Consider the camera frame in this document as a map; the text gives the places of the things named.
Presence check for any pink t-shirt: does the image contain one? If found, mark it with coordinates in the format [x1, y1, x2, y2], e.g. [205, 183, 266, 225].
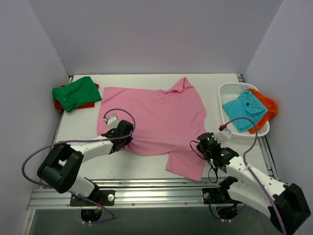
[97, 77, 206, 181]

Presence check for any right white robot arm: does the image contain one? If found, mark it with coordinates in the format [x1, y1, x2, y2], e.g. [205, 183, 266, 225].
[197, 130, 311, 235]

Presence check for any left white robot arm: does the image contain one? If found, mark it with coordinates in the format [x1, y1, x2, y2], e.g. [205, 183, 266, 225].
[37, 120, 134, 205]

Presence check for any green folded t-shirt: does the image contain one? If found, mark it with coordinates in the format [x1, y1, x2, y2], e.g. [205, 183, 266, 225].
[52, 76, 102, 113]

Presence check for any turquoise t-shirt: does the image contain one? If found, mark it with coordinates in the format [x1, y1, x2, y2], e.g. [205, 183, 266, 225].
[222, 90, 268, 133]

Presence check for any white perforated plastic basket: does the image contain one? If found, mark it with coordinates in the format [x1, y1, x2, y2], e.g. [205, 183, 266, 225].
[219, 83, 269, 139]

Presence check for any red folded t-shirt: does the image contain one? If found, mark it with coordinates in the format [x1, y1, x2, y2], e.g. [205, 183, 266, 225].
[54, 83, 100, 110]

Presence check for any orange t-shirt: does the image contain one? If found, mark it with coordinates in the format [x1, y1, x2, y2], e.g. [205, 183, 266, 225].
[248, 88, 278, 131]

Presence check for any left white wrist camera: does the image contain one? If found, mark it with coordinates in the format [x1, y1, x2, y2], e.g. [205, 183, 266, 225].
[102, 115, 120, 129]

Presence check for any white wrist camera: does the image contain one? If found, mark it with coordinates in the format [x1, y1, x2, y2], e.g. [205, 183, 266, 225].
[213, 124, 232, 144]
[102, 115, 120, 129]

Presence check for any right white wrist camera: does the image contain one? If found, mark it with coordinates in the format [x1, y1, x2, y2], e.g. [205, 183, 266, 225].
[213, 124, 232, 144]

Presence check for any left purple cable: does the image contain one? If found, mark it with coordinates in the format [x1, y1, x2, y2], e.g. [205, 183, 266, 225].
[21, 108, 136, 224]

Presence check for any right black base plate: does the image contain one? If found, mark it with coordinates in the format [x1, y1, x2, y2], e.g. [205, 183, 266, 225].
[202, 188, 242, 205]

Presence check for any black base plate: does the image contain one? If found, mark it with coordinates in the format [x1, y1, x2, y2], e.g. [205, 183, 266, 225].
[69, 189, 115, 207]
[202, 188, 242, 205]

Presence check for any aluminium rail frame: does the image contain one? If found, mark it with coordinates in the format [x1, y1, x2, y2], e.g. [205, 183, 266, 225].
[27, 73, 280, 210]

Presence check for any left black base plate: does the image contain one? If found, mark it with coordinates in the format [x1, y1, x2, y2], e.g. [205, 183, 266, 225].
[69, 189, 115, 207]

